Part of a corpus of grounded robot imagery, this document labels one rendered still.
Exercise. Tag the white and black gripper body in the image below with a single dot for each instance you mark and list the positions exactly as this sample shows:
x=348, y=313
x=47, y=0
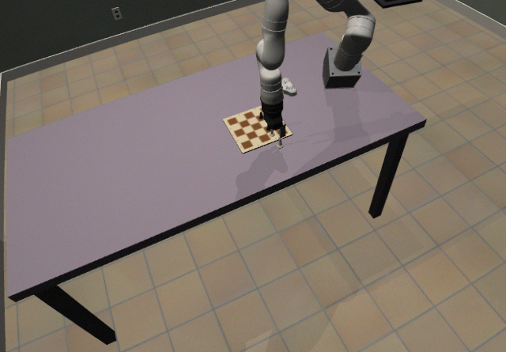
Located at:
x=272, y=103

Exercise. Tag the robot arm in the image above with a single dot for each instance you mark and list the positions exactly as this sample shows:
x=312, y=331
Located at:
x=358, y=36

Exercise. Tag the brown and cream chessboard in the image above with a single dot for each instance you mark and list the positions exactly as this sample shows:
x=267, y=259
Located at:
x=249, y=131

